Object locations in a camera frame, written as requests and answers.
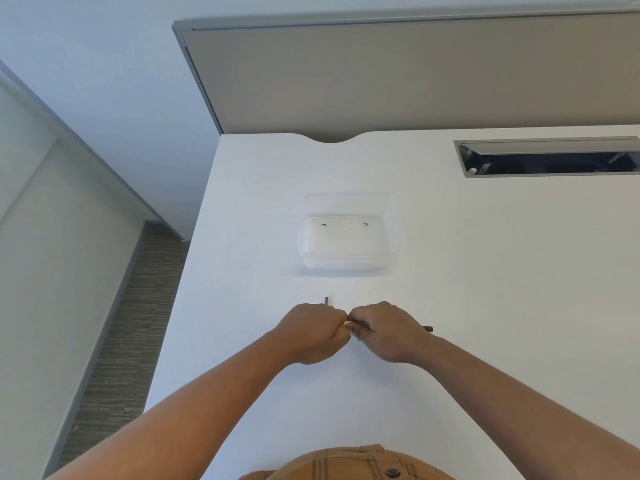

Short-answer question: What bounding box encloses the person's right hand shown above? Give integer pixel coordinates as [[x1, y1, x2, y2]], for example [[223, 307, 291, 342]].
[[345, 301, 441, 365]]

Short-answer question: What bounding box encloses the person's left hand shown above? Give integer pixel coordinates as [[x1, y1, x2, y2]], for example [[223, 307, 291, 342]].
[[269, 303, 353, 367]]

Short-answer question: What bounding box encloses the person's left forearm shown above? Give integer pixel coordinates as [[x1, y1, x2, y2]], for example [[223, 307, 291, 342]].
[[45, 332, 301, 480]]

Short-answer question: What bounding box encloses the person's right forearm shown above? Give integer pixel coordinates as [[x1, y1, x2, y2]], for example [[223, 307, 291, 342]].
[[415, 337, 640, 480]]

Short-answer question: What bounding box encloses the clear plastic container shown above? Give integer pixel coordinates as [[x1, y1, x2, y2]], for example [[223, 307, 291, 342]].
[[295, 193, 405, 272]]

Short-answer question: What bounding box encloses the brown plaid shirt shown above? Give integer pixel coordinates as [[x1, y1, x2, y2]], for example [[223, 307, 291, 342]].
[[239, 443, 456, 480]]

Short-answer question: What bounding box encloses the beige desk partition panel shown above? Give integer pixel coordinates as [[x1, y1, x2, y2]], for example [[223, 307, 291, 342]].
[[172, 11, 640, 144]]

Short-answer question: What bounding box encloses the grey cable tray opening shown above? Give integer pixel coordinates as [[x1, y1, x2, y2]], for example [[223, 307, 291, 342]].
[[453, 136, 640, 179]]

